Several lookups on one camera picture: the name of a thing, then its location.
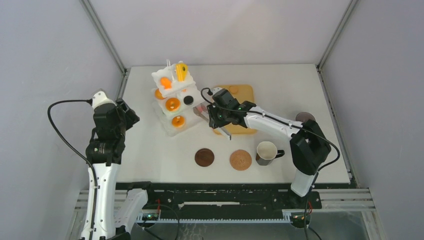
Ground metal serving tongs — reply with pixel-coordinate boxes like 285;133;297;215
193;103;232;141

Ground black sandwich cookie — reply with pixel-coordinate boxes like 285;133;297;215
183;95;194;106

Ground orange egg tart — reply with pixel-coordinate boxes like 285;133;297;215
154;88;166;100

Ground white three-tier dessert stand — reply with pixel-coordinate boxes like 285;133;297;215
151;60;209;137

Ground orange fish cookie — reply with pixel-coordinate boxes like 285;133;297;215
160;77;173;90

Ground yellow cake slice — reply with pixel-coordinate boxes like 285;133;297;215
175;63;186;82

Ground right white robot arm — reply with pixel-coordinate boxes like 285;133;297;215
200;87;340;208

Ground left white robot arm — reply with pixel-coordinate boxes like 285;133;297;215
80;96;140;240

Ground small orange cookie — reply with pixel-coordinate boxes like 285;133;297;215
228;85;239;94

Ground dark wooden coaster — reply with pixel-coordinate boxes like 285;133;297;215
194;148;215;167

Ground woven rattan coaster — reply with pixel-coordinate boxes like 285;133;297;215
229;149;252;171

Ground black mug white interior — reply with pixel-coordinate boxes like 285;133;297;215
255;141;285;166

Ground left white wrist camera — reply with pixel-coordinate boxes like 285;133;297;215
91;89;116;110

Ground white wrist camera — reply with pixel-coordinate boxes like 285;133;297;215
91;89;116;110
211;87;223;95

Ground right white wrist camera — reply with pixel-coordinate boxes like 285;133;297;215
211;87;223;95

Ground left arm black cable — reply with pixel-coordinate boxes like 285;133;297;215
46;99;100;240

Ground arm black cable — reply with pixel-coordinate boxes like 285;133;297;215
46;99;100;240
200;87;341;173

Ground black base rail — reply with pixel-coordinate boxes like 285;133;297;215
116;181;323;221

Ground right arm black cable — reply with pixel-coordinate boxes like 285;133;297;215
200;87;341;173

